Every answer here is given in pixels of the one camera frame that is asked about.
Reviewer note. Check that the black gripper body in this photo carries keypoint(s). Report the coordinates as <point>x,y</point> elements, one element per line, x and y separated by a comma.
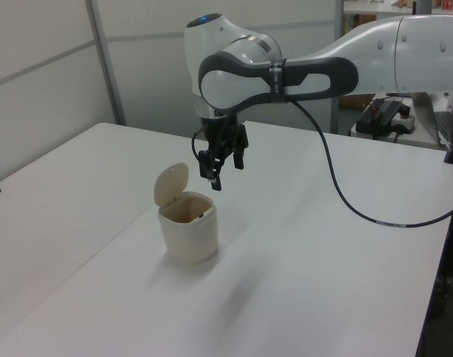
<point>220,135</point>

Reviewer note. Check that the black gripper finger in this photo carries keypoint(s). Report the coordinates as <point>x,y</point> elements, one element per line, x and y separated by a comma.
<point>211,167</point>
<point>240,158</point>

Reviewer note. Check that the small cream trash can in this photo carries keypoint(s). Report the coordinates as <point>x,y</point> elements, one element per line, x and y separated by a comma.
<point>190,238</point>

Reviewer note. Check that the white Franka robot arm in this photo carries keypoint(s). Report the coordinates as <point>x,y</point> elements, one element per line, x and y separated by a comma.
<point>226,85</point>

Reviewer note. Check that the brown cardboard box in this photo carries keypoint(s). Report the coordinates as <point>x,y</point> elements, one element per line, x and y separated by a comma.
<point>356,101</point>

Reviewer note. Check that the black electronics box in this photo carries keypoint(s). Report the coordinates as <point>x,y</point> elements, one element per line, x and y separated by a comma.
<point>378,113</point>

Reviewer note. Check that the grey emergency stop box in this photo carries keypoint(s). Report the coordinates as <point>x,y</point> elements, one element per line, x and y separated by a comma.
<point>404,124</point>

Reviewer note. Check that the grey laptop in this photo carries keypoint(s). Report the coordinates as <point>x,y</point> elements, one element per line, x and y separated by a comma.
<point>428,115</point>

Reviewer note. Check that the red and white box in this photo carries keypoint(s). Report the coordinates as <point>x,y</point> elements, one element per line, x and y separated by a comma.
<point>448,4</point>

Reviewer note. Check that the grey metal partition post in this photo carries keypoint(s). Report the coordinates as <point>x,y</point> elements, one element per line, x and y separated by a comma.
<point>336,74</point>
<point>106,63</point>

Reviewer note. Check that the white wall shelf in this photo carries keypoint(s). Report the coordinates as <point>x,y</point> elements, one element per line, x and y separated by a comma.
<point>371,12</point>

